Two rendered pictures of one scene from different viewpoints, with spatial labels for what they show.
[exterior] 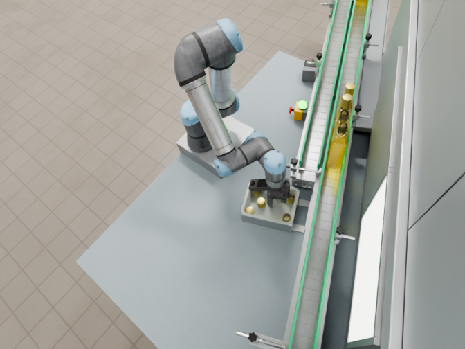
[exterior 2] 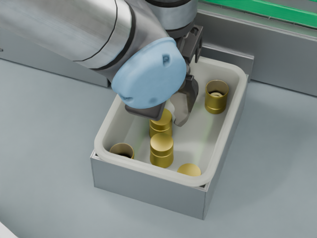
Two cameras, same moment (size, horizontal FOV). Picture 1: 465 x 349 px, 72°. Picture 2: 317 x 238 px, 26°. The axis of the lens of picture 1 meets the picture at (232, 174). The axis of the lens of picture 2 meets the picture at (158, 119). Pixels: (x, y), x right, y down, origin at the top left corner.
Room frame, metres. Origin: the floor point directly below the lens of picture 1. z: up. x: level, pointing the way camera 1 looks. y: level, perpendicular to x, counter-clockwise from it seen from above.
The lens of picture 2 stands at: (0.69, 0.47, 1.62)
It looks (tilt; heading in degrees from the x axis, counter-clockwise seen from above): 53 degrees down; 259
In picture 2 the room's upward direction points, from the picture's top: straight up
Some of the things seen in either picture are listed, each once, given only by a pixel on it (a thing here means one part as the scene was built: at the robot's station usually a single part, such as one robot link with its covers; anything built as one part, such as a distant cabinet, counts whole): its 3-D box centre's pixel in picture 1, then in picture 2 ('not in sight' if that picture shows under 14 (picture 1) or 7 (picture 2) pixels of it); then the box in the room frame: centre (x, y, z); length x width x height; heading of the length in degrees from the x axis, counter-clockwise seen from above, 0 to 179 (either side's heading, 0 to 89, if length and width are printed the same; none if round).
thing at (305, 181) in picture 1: (303, 181); not in sight; (0.60, -0.28, 0.85); 0.09 x 0.04 x 0.07; 60
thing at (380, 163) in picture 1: (378, 190); not in sight; (0.36, -0.42, 1.15); 0.90 x 0.03 x 0.34; 150
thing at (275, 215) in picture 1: (270, 204); (172, 126); (0.56, -0.13, 0.80); 0.22 x 0.17 x 0.09; 60
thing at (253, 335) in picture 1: (262, 341); not in sight; (0.06, 0.05, 0.90); 0.17 x 0.05 x 0.23; 60
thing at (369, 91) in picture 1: (372, 60); not in sight; (1.18, -0.86, 0.84); 0.95 x 0.09 x 0.11; 150
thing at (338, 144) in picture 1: (337, 149); not in sight; (0.63, -0.43, 0.99); 0.06 x 0.06 x 0.21; 59
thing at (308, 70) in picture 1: (311, 71); not in sight; (1.26, -0.56, 0.79); 0.08 x 0.08 x 0.08; 60
